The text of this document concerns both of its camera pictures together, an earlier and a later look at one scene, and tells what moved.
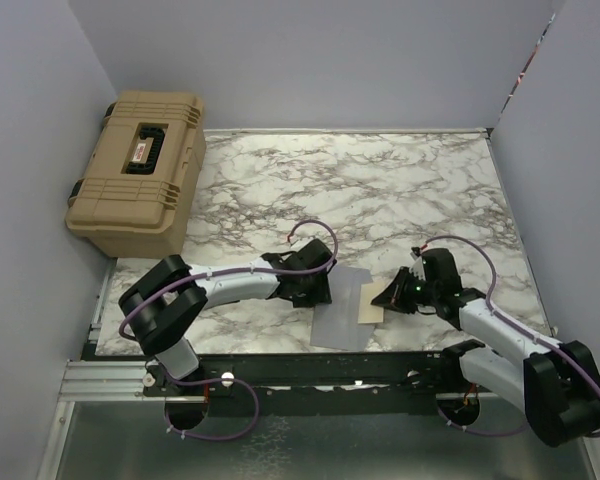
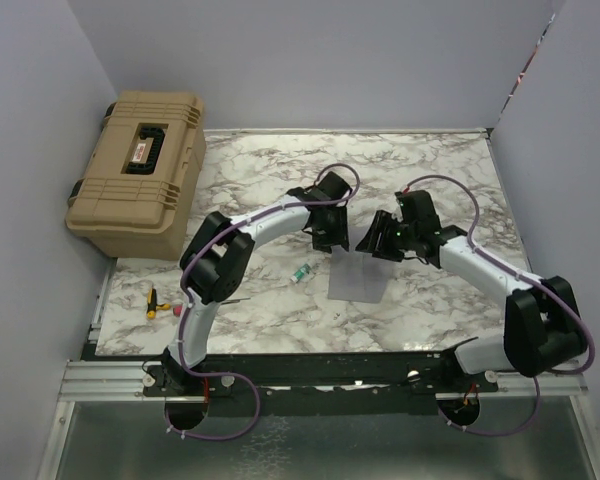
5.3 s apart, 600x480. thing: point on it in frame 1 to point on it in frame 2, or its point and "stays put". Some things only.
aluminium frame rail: x=86 y=380 stays put
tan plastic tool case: x=135 y=197 stays put
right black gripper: x=394 y=296 to x=383 y=250
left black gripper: x=319 y=296 to x=337 y=237
